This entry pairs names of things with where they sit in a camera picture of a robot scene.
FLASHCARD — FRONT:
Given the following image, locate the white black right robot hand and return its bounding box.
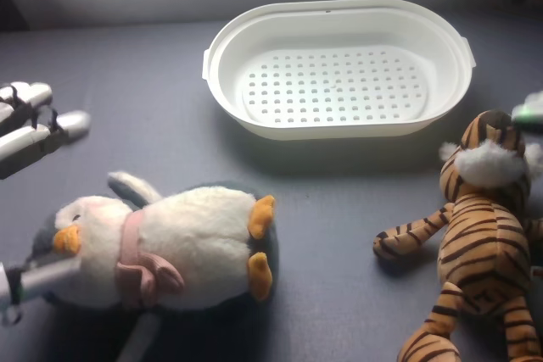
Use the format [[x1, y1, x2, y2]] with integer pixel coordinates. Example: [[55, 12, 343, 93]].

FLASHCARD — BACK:
[[510, 90, 543, 135]]

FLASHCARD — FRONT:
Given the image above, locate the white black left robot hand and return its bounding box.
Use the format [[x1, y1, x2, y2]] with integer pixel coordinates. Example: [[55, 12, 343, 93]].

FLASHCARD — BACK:
[[0, 81, 161, 362]]

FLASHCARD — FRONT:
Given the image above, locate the orange striped plush tiger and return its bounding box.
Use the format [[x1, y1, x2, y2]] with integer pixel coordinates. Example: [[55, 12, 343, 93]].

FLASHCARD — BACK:
[[372, 109, 543, 362]]

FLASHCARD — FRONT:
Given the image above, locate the white oval perforated basket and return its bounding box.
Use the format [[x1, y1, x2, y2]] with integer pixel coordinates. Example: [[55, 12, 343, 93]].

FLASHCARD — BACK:
[[202, 0, 477, 142]]

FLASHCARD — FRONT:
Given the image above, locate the plush penguin with pink scarf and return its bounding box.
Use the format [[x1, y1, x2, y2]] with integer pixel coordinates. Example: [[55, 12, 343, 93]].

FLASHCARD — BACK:
[[25, 170, 281, 313]]

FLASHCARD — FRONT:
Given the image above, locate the grey table cloth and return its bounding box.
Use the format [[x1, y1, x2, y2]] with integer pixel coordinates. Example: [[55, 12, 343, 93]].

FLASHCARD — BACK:
[[0, 8, 543, 362]]

